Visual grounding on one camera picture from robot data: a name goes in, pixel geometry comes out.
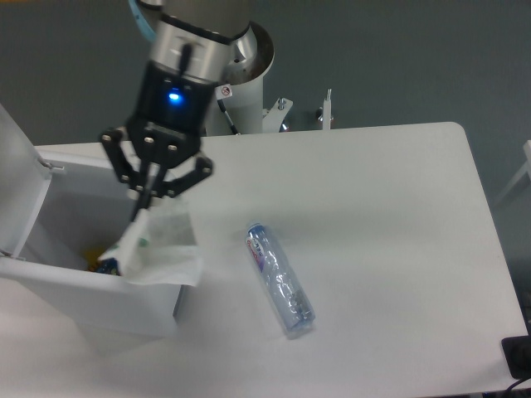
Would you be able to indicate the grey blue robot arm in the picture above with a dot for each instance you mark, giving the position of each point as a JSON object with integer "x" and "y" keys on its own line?
{"x": 194, "y": 38}

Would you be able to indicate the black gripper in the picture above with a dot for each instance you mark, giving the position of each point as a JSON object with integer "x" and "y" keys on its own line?
{"x": 165, "y": 130}

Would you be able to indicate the colourful trash in can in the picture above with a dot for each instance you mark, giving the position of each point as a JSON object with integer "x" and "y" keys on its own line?
{"x": 95, "y": 265}

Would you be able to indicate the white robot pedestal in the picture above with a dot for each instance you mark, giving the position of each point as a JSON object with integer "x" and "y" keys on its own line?
{"x": 252, "y": 57}

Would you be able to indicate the black device at edge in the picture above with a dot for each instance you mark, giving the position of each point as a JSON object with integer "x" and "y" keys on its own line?
{"x": 517, "y": 355}

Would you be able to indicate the white metal base frame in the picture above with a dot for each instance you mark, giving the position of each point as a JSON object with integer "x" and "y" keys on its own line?
{"x": 280, "y": 117}

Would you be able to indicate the white trash can lid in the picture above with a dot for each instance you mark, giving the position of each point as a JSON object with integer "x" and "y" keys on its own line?
{"x": 25, "y": 180}

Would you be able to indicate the clear plastic water bottle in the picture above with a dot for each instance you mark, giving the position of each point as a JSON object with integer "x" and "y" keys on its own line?
{"x": 281, "y": 282}

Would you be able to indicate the white trash can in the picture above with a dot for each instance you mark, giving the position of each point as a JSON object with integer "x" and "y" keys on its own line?
{"x": 85, "y": 208}

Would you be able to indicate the white furniture at right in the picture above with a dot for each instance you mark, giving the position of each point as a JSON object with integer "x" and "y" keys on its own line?
{"x": 521, "y": 179}

